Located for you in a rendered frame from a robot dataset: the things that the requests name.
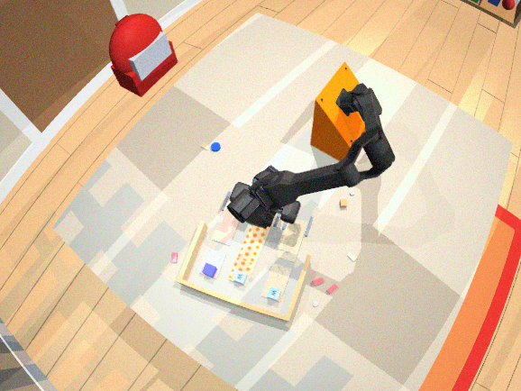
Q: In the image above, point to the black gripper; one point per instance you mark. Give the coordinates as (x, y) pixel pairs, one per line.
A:
(288, 213)

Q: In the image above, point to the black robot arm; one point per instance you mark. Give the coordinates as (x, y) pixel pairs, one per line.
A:
(284, 187)

